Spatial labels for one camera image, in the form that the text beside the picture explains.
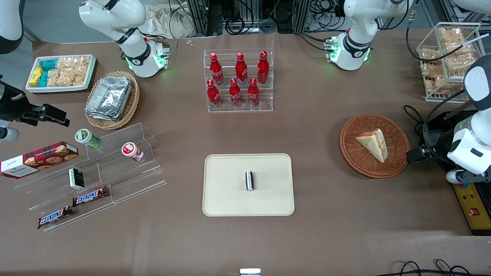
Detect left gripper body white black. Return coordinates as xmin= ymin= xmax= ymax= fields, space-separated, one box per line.
xmin=423 ymin=128 xmax=491 ymax=176

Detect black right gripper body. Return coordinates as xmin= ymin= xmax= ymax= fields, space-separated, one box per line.
xmin=0 ymin=80 xmax=31 ymax=124

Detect triangular sandwich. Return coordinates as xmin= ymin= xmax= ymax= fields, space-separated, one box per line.
xmin=355 ymin=128 xmax=389 ymax=163

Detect round brown wicker basket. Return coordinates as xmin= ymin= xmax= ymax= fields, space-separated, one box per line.
xmin=339 ymin=114 xmax=410 ymax=179

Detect oval light wicker basket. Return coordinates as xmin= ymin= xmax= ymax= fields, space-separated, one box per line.
xmin=84 ymin=71 xmax=140 ymax=130

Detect beige rectangular tray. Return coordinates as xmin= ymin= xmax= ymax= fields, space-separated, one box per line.
xmin=202 ymin=153 xmax=295 ymax=217

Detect black equipment box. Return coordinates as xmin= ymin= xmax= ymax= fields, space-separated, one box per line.
xmin=421 ymin=110 xmax=481 ymax=135

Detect yellow snack packet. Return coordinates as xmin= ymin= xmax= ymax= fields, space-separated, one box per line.
xmin=30 ymin=66 xmax=44 ymax=87

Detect clear bag rice crackers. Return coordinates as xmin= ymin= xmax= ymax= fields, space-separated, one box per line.
xmin=57 ymin=56 xmax=91 ymax=72
xmin=47 ymin=68 xmax=88 ymax=87

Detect red plaid cookie box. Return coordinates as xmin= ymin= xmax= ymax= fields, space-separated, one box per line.
xmin=0 ymin=141 xmax=79 ymax=179

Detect white plastic snack bin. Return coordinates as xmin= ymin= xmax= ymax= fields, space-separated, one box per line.
xmin=25 ymin=54 xmax=97 ymax=94

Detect yellow black control box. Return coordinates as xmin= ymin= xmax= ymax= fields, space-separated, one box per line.
xmin=452 ymin=182 xmax=491 ymax=235

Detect stacked aluminium foil trays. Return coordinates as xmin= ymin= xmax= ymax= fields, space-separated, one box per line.
xmin=85 ymin=76 xmax=133 ymax=122

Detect bagged fried snack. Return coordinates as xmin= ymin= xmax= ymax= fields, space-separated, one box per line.
xmin=421 ymin=63 xmax=463 ymax=95
xmin=419 ymin=47 xmax=442 ymax=64
xmin=438 ymin=28 xmax=479 ymax=51
xmin=443 ymin=49 xmax=481 ymax=75

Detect Snickers chocolate bar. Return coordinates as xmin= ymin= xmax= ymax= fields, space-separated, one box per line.
xmin=37 ymin=205 xmax=74 ymax=230
xmin=72 ymin=186 xmax=109 ymax=207

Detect clear acrylic stepped shelf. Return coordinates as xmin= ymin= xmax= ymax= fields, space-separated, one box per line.
xmin=13 ymin=122 xmax=168 ymax=233

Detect crumpled beige cloth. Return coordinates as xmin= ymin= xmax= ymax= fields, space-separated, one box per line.
xmin=144 ymin=3 xmax=197 ymax=39

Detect clear acrylic bottle rack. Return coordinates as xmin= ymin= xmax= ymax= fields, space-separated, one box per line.
xmin=203 ymin=48 xmax=274 ymax=113

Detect red cola bottle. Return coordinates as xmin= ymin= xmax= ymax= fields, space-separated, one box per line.
xmin=247 ymin=78 xmax=260 ymax=107
xmin=206 ymin=79 xmax=222 ymax=108
xmin=229 ymin=78 xmax=242 ymax=107
xmin=257 ymin=51 xmax=270 ymax=85
xmin=234 ymin=53 xmax=248 ymax=86
xmin=209 ymin=53 xmax=224 ymax=86

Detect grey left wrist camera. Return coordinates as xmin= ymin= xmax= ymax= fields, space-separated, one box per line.
xmin=445 ymin=169 xmax=488 ymax=185

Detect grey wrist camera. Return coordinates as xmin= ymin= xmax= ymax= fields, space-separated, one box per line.
xmin=0 ymin=126 xmax=20 ymax=143
xmin=445 ymin=169 xmax=488 ymax=185

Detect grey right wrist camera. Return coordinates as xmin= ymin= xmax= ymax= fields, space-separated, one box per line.
xmin=0 ymin=126 xmax=20 ymax=143

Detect coiled black table cable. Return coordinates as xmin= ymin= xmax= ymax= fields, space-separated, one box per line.
xmin=402 ymin=104 xmax=427 ymax=136

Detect white wire basket rack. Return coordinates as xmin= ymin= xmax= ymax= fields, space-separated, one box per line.
xmin=416 ymin=22 xmax=485 ymax=103

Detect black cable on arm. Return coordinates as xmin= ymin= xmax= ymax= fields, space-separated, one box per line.
xmin=405 ymin=0 xmax=491 ymax=62

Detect black floor cables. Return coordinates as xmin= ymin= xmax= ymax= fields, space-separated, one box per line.
xmin=374 ymin=259 xmax=491 ymax=276

